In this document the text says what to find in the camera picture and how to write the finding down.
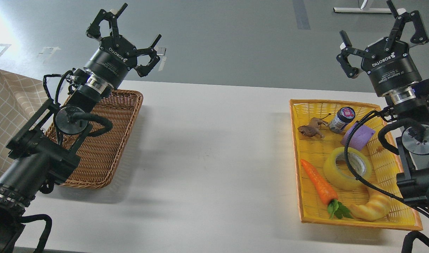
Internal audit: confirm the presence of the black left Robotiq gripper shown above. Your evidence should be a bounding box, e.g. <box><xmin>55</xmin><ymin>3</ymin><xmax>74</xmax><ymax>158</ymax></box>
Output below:
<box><xmin>83</xmin><ymin>3</ymin><xmax>162</xmax><ymax>90</ymax></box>

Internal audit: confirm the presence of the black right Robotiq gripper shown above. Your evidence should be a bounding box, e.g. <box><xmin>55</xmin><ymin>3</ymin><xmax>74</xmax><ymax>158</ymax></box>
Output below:
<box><xmin>336</xmin><ymin>0</ymin><xmax>429</xmax><ymax>98</ymax></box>

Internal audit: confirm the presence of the yellow packing tape roll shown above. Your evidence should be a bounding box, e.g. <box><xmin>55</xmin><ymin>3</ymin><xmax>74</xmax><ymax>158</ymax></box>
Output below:
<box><xmin>323</xmin><ymin>147</ymin><xmax>373</xmax><ymax>191</ymax></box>

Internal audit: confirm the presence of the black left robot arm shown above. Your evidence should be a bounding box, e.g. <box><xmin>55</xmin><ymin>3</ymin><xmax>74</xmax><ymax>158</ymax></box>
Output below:
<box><xmin>0</xmin><ymin>3</ymin><xmax>161</xmax><ymax>253</ymax></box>

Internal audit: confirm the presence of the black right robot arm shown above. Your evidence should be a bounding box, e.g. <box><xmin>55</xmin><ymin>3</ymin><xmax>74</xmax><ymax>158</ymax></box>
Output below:
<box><xmin>336</xmin><ymin>0</ymin><xmax>429</xmax><ymax>218</ymax></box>

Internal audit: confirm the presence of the white table leg base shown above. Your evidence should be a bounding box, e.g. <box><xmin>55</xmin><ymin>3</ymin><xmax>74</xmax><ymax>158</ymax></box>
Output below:
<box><xmin>333</xmin><ymin>0</ymin><xmax>392</xmax><ymax>14</ymax></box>

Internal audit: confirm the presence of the small dark lidded jar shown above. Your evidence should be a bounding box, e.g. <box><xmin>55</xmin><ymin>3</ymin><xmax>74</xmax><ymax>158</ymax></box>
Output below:
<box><xmin>328</xmin><ymin>107</ymin><xmax>356</xmax><ymax>134</ymax></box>

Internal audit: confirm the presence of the purple foam block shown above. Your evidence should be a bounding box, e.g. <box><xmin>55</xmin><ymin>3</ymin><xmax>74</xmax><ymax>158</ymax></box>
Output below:
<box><xmin>340</xmin><ymin>122</ymin><xmax>376</xmax><ymax>151</ymax></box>

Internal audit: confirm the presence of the brown wicker basket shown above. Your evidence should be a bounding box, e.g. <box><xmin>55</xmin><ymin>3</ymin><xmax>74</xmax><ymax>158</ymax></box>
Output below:
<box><xmin>62</xmin><ymin>89</ymin><xmax>143</xmax><ymax>189</ymax></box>

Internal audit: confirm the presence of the beige checkered cloth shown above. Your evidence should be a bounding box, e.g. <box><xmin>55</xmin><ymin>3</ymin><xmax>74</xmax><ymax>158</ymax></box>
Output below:
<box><xmin>0</xmin><ymin>70</ymin><xmax>47</xmax><ymax>177</ymax></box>

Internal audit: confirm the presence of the brown toy frog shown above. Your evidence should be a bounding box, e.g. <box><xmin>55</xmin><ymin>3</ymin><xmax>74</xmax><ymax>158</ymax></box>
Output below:
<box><xmin>297</xmin><ymin>113</ymin><xmax>331</xmax><ymax>139</ymax></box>

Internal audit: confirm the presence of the yellow plastic basket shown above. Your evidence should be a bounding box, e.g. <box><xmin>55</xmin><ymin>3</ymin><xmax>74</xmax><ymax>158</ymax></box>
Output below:
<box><xmin>290</xmin><ymin>99</ymin><xmax>423</xmax><ymax>231</ymax></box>

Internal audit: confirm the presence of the orange toy carrot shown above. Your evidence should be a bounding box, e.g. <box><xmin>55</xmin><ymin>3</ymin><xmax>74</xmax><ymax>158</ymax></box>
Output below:
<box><xmin>300</xmin><ymin>160</ymin><xmax>353</xmax><ymax>219</ymax></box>

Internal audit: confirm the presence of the toy croissant bread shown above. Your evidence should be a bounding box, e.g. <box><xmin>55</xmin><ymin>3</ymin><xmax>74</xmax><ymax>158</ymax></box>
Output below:
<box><xmin>349</xmin><ymin>188</ymin><xmax>391</xmax><ymax>221</ymax></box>

